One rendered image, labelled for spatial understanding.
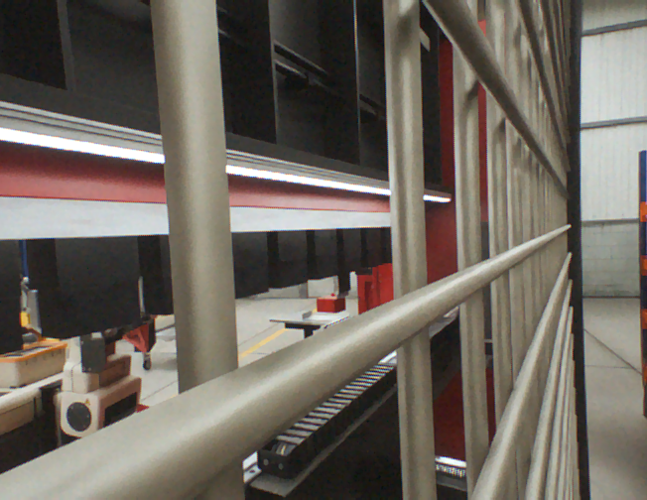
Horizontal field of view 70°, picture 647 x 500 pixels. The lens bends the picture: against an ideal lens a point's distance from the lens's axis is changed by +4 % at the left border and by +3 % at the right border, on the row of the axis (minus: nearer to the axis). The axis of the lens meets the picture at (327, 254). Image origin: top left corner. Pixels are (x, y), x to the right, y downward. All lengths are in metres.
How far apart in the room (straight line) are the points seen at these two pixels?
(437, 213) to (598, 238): 6.53
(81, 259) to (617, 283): 8.53
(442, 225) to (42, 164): 1.91
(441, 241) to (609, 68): 7.01
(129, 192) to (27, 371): 1.26
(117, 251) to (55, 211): 0.12
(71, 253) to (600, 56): 8.79
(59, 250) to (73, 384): 1.08
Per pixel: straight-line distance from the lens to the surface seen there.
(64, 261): 0.85
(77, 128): 0.64
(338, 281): 1.63
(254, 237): 1.17
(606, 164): 8.84
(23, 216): 0.82
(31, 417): 2.06
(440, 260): 2.41
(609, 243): 8.83
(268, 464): 0.69
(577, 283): 0.47
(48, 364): 2.13
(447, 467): 1.00
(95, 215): 0.88
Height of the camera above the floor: 1.33
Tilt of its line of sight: 3 degrees down
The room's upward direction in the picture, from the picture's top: 3 degrees counter-clockwise
